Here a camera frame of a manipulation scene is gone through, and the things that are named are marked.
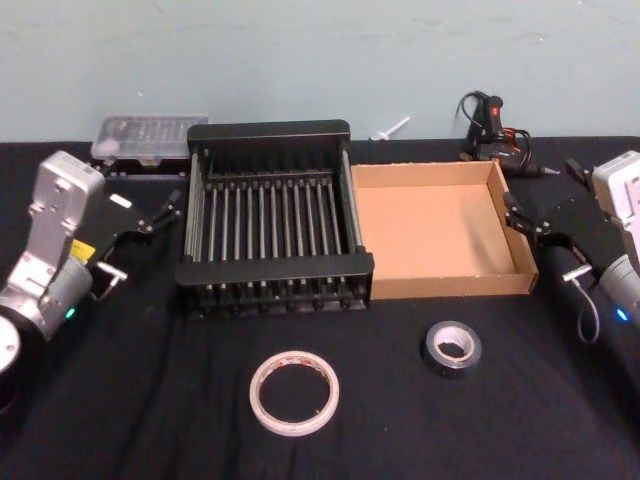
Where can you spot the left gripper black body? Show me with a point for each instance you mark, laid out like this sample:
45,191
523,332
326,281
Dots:
120,220

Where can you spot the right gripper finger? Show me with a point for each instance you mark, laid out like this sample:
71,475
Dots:
520,215
579,172

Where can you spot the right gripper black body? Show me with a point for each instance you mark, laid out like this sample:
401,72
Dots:
580,220

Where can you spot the silver tape roll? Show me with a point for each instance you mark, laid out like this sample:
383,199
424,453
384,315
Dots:
435,362

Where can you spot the white tape roll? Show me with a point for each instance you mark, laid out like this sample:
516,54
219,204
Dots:
257,400

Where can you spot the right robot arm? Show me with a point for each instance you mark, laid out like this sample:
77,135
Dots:
622,200

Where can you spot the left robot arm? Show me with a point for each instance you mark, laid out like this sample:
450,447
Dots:
47,235

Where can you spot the clear plastic case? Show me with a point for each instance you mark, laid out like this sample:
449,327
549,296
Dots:
150,135

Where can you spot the shallow brown cardboard tray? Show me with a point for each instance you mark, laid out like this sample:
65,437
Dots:
430,235

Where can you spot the black rack with steel bars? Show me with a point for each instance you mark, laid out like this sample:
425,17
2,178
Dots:
275,230

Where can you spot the small white plastic piece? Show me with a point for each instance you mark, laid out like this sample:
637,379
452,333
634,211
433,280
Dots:
389,131

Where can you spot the black table cloth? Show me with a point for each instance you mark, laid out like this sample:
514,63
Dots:
150,400

